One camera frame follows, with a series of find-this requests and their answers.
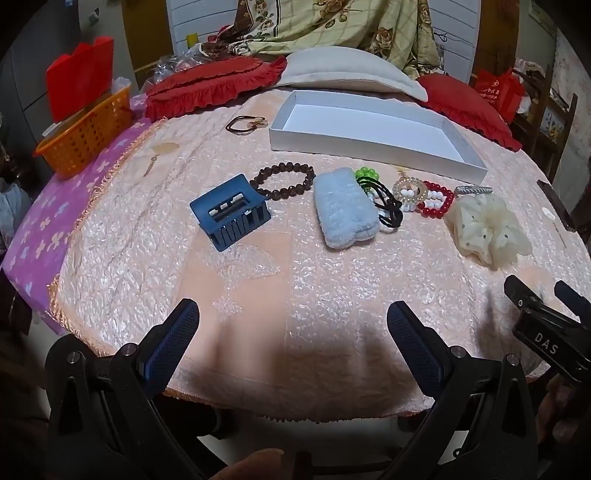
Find brown hair tie with charm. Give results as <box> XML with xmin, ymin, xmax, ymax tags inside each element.
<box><xmin>225</xmin><ymin>115</ymin><xmax>270</xmax><ymax>136</ymax></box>

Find left hand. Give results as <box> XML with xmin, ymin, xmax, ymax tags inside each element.
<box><xmin>211</xmin><ymin>448</ymin><xmax>293</xmax><ymax>480</ymax></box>

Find white pillow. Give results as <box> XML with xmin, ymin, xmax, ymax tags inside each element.
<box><xmin>276</xmin><ymin>46</ymin><xmax>428</xmax><ymax>102</ymax></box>

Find red shopping bag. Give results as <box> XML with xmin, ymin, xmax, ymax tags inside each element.
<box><xmin>473</xmin><ymin>70</ymin><xmax>526</xmax><ymax>124</ymax></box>

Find red box in basket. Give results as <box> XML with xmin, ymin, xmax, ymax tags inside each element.
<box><xmin>45</xmin><ymin>36</ymin><xmax>114</xmax><ymax>123</ymax></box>

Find clear plastic bag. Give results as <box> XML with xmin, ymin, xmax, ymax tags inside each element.
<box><xmin>140</xmin><ymin>43</ymin><xmax>212</xmax><ymax>93</ymax></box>

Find blue plastic hair claw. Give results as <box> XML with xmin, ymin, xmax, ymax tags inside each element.
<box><xmin>189</xmin><ymin>174</ymin><xmax>271</xmax><ymax>252</ymax></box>

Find white shallow cardboard box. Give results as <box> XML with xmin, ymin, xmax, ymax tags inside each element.
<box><xmin>270</xmin><ymin>90</ymin><xmax>488</xmax><ymax>185</ymax></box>

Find right hand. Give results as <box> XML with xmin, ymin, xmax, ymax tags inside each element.
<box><xmin>531</xmin><ymin>369</ymin><xmax>590</xmax><ymax>462</ymax></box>

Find dark brown bead bracelet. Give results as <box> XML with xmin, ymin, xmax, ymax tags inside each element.
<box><xmin>249</xmin><ymin>162</ymin><xmax>317</xmax><ymax>202</ymax></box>

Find red frilled cushion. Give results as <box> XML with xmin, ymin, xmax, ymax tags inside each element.
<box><xmin>145</xmin><ymin>56</ymin><xmax>287</xmax><ymax>122</ymax></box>
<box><xmin>418</xmin><ymin>73</ymin><xmax>521</xmax><ymax>152</ymax></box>

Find red frilled cushion left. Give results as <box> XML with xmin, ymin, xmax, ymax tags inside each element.
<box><xmin>145</xmin><ymin>56</ymin><xmax>287</xmax><ymax>122</ymax></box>

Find red frilled cushion right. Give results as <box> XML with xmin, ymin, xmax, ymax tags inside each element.
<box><xmin>418</xmin><ymin>73</ymin><xmax>521</xmax><ymax>152</ymax></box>

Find red bead bracelet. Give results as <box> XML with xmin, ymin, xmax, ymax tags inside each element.
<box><xmin>417</xmin><ymin>180</ymin><xmax>457</xmax><ymax>220</ymax></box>

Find pink quilted bedspread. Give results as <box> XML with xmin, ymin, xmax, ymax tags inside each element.
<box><xmin>50</xmin><ymin>90</ymin><xmax>590</xmax><ymax>421</ymax></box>

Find cream dotted scrunchie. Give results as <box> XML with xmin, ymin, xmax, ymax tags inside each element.
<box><xmin>444</xmin><ymin>194</ymin><xmax>533</xmax><ymax>270</ymax></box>

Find orange plastic basket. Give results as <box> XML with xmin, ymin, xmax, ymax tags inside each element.
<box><xmin>33</xmin><ymin>87</ymin><xmax>134</xmax><ymax>179</ymax></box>

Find purple floral sheet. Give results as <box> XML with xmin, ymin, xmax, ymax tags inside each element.
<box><xmin>2</xmin><ymin>94</ymin><xmax>150</xmax><ymax>334</ymax></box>

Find light blue fluffy clip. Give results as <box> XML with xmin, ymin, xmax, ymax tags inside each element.
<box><xmin>314</xmin><ymin>167</ymin><xmax>380</xmax><ymax>250</ymax></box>

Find floral beige quilt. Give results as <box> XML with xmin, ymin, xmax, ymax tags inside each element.
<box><xmin>201</xmin><ymin>0</ymin><xmax>441</xmax><ymax>79</ymax></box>

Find wooden chair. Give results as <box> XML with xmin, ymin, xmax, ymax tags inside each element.
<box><xmin>510</xmin><ymin>65</ymin><xmax>578</xmax><ymax>183</ymax></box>

